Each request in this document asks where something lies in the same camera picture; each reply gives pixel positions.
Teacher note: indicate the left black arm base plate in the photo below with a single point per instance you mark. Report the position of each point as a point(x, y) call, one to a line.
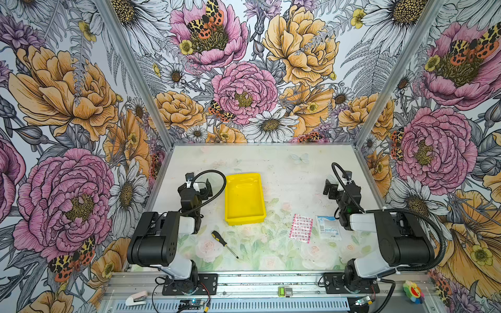
point(198, 285)

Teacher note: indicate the pink patterned packet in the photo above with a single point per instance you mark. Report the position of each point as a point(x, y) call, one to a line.
point(301, 229)

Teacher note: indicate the green circuit board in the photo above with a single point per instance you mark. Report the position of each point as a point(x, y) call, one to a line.
point(192, 304)

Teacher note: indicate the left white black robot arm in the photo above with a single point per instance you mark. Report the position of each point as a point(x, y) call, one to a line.
point(154, 241)

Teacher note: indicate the colourful round toy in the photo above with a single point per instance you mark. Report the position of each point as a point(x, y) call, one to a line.
point(413, 292)

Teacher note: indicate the black yellow handled screwdriver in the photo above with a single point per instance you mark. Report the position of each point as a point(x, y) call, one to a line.
point(217, 236)

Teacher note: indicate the clear white blue packet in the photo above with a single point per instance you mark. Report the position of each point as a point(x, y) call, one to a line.
point(328, 228)

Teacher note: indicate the small green display module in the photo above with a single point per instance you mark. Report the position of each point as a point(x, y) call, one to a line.
point(285, 291)

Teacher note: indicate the white stapler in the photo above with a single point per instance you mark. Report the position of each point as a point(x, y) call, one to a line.
point(137, 299)

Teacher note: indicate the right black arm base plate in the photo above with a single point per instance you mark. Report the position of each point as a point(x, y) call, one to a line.
point(337, 283)

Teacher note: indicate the yellow plastic bin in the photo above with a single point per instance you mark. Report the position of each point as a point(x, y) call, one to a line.
point(244, 199)

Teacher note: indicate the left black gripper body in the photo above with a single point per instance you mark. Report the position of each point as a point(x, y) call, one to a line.
point(197, 188)

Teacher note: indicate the slotted grey cable duct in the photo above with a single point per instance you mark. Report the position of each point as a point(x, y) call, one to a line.
point(334, 304)

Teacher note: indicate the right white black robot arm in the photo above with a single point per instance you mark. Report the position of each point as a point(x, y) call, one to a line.
point(401, 242)

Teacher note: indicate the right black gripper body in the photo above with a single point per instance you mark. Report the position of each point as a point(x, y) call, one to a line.
point(334, 191)

